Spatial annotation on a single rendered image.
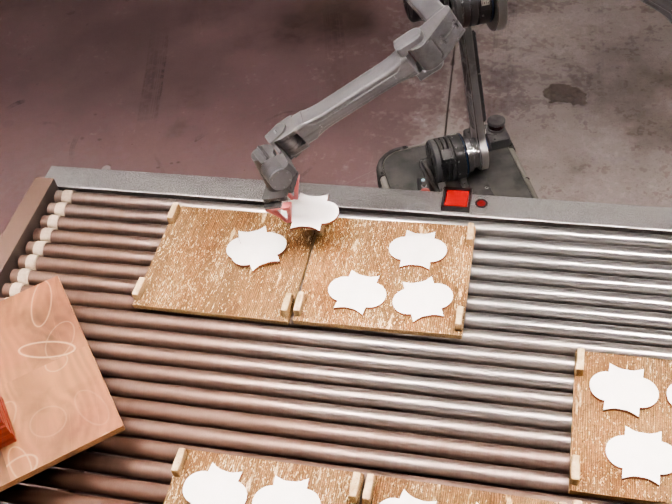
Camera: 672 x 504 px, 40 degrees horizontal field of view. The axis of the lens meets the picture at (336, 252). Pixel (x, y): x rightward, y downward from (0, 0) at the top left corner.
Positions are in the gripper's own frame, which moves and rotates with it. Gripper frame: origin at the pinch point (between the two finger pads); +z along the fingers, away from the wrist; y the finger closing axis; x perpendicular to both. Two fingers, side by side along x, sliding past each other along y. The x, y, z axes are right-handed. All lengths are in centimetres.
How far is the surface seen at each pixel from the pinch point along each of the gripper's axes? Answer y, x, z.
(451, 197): 19.7, -34.4, 20.9
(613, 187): 121, -67, 123
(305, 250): -2.7, 0.1, 12.6
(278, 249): -4.4, 6.2, 9.6
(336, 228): 5.5, -6.4, 14.1
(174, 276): -14.3, 31.8, 5.7
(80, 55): 198, 188, 67
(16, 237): -6, 78, -6
